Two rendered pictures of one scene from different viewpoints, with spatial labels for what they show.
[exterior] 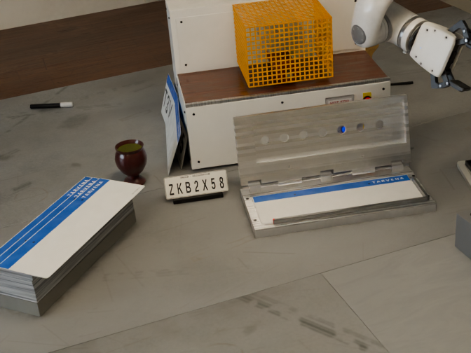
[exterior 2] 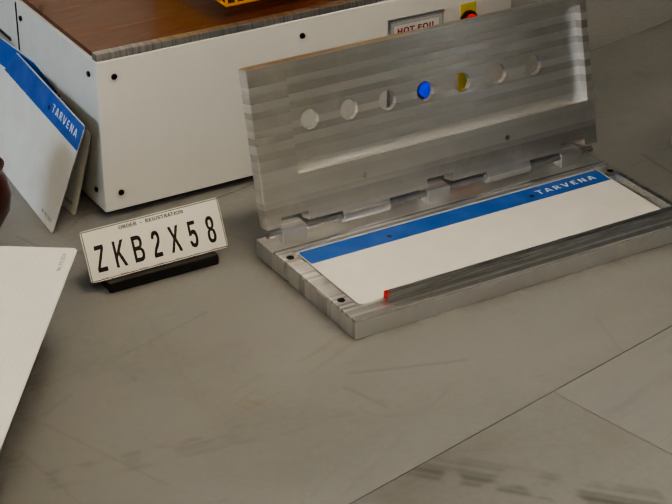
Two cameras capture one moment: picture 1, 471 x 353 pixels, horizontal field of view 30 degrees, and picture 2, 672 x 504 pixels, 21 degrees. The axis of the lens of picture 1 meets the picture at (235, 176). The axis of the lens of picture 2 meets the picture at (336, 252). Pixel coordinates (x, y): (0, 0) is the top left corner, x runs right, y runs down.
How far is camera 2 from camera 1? 0.71 m
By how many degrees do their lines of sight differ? 21
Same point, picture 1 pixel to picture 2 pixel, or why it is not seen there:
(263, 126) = (304, 86)
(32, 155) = not seen: outside the picture
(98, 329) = not seen: outside the picture
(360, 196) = (533, 223)
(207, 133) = (143, 121)
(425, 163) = (604, 146)
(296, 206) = (410, 259)
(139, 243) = (86, 389)
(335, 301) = (626, 444)
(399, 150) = (575, 119)
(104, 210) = (15, 315)
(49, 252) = not seen: outside the picture
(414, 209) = (658, 235)
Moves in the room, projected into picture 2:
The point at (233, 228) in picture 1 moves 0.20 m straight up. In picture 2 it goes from (289, 327) to (286, 147)
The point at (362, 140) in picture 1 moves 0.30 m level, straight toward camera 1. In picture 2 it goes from (501, 102) to (600, 220)
